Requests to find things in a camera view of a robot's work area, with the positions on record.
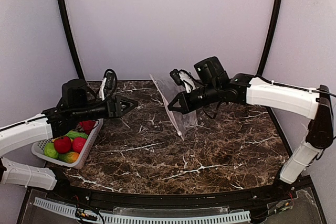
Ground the clear zip top bag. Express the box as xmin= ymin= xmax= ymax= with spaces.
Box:
xmin=150 ymin=70 xmax=198 ymax=140

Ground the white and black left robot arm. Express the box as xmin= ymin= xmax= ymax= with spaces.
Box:
xmin=1 ymin=79 xmax=138 ymax=190

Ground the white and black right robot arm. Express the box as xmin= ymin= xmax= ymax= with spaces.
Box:
xmin=167 ymin=56 xmax=335 ymax=185

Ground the red toy fruit right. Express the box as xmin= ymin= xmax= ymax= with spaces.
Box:
xmin=79 ymin=120 xmax=96 ymax=135

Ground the red toy fruit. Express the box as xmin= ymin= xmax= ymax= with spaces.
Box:
xmin=79 ymin=120 xmax=96 ymax=135
xmin=72 ymin=137 xmax=87 ymax=153

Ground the red toy fruit front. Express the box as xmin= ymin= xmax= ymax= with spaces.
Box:
xmin=72 ymin=137 xmax=87 ymax=153

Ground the red toy tomato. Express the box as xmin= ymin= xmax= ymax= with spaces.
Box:
xmin=54 ymin=136 xmax=72 ymax=154

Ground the green orange toy mango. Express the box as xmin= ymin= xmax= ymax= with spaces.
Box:
xmin=58 ymin=152 xmax=79 ymax=164

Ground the white plastic basket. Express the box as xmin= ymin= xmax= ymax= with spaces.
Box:
xmin=31 ymin=119 xmax=103 ymax=169

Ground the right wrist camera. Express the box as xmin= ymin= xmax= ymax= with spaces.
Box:
xmin=170 ymin=69 xmax=199 ymax=93

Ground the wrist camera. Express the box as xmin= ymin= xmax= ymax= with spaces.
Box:
xmin=170 ymin=69 xmax=199 ymax=93
xmin=98 ymin=69 xmax=118 ymax=101

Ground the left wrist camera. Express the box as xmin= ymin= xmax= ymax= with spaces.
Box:
xmin=98 ymin=69 xmax=118 ymax=101

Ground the white slotted cable duct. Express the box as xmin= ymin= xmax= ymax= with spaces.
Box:
xmin=33 ymin=197 xmax=251 ymax=223

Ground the black front rail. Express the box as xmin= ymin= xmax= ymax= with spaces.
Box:
xmin=46 ymin=168 xmax=312 ymax=210

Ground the black left frame post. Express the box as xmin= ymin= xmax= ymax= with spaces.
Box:
xmin=57 ymin=0 xmax=85 ymax=79

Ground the black frame post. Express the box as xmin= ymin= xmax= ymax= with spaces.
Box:
xmin=57 ymin=0 xmax=85 ymax=79
xmin=257 ymin=0 xmax=282 ymax=76

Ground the black right frame post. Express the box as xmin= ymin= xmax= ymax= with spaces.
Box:
xmin=257 ymin=0 xmax=282 ymax=76

